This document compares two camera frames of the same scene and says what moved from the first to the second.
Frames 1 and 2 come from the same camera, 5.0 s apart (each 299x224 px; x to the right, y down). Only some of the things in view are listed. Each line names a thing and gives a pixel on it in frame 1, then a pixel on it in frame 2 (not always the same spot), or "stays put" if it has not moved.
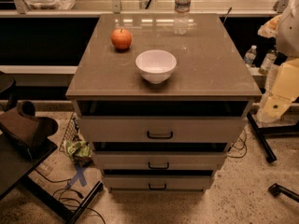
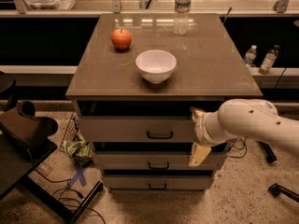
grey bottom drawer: (158, 183) stays put
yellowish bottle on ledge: (268, 62) stays put
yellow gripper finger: (270, 29) to (196, 114)
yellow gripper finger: (271, 114) to (199, 154)
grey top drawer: (162, 129) stays put
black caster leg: (276, 189) stays put
